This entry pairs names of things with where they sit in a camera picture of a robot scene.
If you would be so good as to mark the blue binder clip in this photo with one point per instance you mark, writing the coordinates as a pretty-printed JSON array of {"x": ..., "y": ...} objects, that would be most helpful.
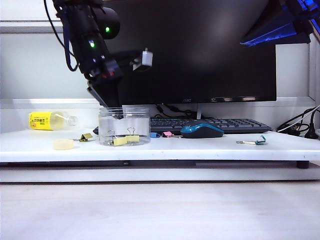
[{"x": 154, "y": 135}]

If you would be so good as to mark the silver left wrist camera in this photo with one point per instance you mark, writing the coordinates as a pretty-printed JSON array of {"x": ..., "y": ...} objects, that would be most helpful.
[{"x": 146, "y": 58}]

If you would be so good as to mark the white raised desk board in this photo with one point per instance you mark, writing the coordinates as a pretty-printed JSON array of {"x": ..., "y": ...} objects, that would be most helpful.
[{"x": 175, "y": 150}]

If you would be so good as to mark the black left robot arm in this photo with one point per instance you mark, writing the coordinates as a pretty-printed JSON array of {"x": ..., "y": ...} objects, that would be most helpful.
[{"x": 80, "y": 30}]

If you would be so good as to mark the black board foot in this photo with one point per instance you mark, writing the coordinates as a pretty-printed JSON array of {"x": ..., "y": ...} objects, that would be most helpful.
[{"x": 302, "y": 165}]

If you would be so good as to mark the teal binder clip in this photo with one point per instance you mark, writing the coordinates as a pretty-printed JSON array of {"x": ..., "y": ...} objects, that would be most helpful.
[{"x": 260, "y": 142}]

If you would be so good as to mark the silver monitor stand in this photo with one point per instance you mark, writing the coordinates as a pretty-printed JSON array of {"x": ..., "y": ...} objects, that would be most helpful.
[{"x": 199, "y": 112}]

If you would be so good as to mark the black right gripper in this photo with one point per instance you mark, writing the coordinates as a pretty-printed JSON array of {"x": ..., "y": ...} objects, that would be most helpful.
[{"x": 305, "y": 12}]

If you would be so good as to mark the black computer monitor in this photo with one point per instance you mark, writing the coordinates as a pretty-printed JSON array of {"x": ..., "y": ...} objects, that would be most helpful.
[{"x": 200, "y": 50}]

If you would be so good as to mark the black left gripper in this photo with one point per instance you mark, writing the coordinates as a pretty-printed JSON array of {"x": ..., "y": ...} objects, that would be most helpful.
[{"x": 107, "y": 73}]

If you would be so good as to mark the yellow label plastic bottle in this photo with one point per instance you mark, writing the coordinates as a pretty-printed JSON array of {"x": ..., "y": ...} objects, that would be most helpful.
[{"x": 40, "y": 121}]

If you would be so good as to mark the round transparent plastic jar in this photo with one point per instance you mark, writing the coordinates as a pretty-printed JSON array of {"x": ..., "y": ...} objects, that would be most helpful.
[{"x": 140, "y": 120}]

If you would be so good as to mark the yellow binder clip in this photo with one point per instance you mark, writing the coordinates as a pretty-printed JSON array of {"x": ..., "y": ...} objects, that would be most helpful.
[
  {"x": 132, "y": 138},
  {"x": 120, "y": 142},
  {"x": 86, "y": 137}
]

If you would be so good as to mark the black power plug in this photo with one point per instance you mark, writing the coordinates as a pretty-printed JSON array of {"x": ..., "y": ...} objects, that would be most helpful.
[{"x": 312, "y": 132}]

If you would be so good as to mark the black and blue mouse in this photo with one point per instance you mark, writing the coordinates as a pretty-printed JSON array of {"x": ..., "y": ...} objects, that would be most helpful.
[{"x": 202, "y": 132}]

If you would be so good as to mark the black computer keyboard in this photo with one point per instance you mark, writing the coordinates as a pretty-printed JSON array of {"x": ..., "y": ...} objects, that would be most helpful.
[{"x": 237, "y": 126}]

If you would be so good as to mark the pink binder clip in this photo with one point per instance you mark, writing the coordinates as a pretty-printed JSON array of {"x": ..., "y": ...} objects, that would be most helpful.
[{"x": 167, "y": 135}]

